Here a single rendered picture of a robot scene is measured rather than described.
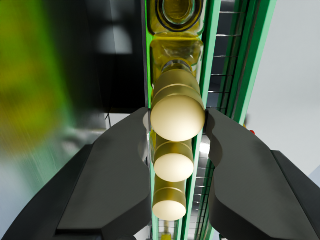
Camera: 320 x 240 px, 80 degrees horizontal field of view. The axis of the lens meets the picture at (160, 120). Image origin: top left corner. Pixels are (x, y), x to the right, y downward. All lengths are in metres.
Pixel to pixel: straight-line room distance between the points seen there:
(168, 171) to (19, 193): 0.12
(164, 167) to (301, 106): 0.59
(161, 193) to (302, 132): 0.62
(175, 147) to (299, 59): 0.52
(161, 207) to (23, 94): 0.16
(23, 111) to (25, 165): 0.04
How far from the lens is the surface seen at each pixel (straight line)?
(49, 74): 0.22
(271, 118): 0.68
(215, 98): 0.45
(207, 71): 0.33
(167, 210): 0.21
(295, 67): 0.64
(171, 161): 0.16
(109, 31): 0.51
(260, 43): 0.34
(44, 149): 0.21
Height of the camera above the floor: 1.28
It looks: 58 degrees down
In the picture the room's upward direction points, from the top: 174 degrees counter-clockwise
